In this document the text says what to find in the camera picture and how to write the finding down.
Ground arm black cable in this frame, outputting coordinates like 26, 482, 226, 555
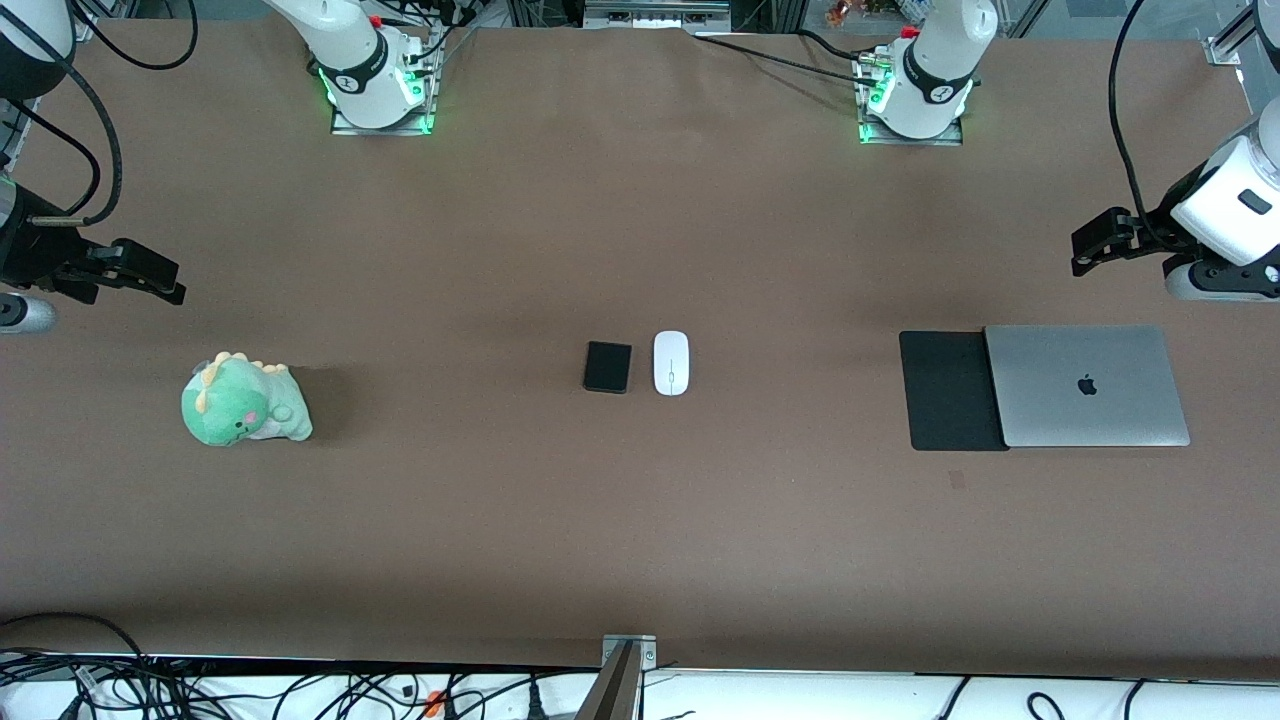
0, 10, 124, 229
1108, 0, 1176, 251

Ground black looped floor cable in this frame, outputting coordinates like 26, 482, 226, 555
0, 611, 153, 691

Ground aluminium frame with sockets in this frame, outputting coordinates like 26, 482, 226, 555
583, 0, 733, 32

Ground metal table edge bracket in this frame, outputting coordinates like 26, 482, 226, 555
602, 634, 659, 669

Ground white computer mouse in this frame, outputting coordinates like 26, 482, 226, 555
653, 330, 691, 397

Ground black phone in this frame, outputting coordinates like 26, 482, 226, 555
583, 341, 633, 395

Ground long black table cable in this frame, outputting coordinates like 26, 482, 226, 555
694, 35, 881, 89

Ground black mouse pad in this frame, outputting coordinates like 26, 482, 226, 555
898, 331, 1011, 452

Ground aluminium corner rail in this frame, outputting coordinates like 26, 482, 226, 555
1205, 20, 1263, 68

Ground dark camera post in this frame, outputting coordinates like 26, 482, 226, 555
575, 640, 647, 720

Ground silver laptop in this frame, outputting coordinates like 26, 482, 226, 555
983, 324, 1192, 449

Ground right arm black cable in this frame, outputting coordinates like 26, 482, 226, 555
0, 10, 124, 229

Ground thin black hanging cable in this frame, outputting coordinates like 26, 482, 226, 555
75, 0, 200, 73

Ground short black table cable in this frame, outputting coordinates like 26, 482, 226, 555
795, 28, 871, 64

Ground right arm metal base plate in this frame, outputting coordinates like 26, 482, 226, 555
330, 38, 438, 136

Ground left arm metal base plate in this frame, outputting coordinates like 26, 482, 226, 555
855, 50, 966, 147

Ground colourful background toys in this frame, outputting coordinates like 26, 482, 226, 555
825, 0, 923, 27

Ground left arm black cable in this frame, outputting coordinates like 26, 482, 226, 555
1108, 0, 1176, 251

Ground green dinosaur plush toy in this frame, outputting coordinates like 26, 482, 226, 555
180, 350, 314, 448

